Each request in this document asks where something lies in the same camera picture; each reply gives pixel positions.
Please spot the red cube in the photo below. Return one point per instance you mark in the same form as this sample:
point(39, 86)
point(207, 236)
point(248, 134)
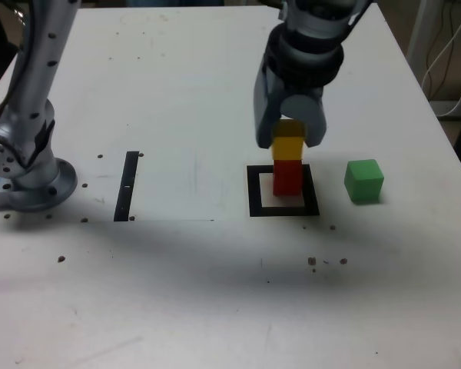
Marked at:
point(288, 178)

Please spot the yellow cube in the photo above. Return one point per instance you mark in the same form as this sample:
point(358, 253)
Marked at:
point(288, 148)

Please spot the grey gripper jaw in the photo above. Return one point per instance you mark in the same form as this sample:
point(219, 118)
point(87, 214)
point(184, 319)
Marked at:
point(315, 123)

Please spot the green cube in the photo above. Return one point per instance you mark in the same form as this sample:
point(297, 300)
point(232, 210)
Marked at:
point(363, 180)

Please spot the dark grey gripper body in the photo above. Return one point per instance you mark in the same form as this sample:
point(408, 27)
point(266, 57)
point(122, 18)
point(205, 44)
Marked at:
point(303, 90)

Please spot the black tape strip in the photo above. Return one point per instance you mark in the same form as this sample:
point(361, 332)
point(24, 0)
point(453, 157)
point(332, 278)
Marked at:
point(126, 184)

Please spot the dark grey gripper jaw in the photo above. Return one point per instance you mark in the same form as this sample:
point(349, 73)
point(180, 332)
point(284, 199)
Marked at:
point(263, 115)

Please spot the pale flat box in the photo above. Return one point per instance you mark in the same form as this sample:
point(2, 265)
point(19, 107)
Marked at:
point(445, 109)

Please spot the white post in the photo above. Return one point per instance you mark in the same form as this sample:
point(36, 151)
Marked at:
point(416, 30)

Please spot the black tape square outline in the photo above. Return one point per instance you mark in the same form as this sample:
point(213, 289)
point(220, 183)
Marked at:
point(253, 192)

